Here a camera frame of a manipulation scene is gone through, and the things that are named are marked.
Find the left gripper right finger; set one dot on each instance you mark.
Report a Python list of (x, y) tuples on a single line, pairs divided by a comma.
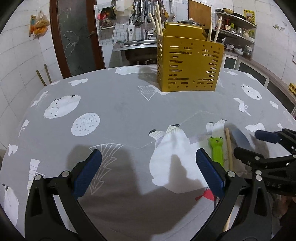
[(253, 220)]

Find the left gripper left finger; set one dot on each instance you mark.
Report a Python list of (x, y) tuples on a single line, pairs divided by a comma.
[(53, 211)]

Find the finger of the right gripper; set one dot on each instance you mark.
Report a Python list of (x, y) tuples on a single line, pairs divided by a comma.
[(285, 137), (258, 161)]

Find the wooden chopstick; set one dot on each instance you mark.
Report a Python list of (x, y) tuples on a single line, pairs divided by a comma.
[(230, 161), (155, 23), (159, 20), (210, 32), (218, 29)]

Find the green frog handle utensil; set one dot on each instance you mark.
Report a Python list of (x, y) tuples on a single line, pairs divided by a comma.
[(217, 149)]

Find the person right hand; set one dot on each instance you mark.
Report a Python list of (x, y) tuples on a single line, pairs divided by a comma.
[(280, 205)]

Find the yellow egg tray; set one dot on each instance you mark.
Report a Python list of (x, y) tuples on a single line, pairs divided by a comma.
[(292, 88)]

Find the grey animal print tablecloth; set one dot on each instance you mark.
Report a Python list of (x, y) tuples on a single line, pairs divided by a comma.
[(148, 186)]

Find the yellow perforated utensil holder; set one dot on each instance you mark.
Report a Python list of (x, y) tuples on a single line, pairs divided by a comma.
[(186, 60)]

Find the steel cooking pot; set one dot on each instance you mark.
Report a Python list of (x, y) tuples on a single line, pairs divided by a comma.
[(191, 22)]

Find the rectangular wooden cutting board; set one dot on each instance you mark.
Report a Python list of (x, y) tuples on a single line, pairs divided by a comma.
[(199, 12)]

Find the steel sink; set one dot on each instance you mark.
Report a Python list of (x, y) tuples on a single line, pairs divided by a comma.
[(137, 44)]

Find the hanging utensil rack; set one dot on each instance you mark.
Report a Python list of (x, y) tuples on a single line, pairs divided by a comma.
[(141, 11)]

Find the white soap bottle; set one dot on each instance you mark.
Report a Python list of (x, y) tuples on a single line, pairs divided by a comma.
[(131, 32)]

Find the dark wooden glass door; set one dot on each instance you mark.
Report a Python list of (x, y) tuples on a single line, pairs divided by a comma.
[(75, 39)]

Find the white wall switch box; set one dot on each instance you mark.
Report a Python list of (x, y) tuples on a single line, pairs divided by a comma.
[(294, 57)]

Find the corner wall shelf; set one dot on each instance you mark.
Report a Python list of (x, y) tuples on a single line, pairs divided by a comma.
[(236, 32)]

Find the yellow wall poster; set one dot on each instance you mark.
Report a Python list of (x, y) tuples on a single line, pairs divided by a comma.
[(250, 16)]

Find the wooden sticks by wall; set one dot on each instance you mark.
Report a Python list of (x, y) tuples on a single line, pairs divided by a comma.
[(44, 76)]

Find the orange plastic bag on wall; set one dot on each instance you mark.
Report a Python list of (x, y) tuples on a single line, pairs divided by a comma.
[(38, 25)]

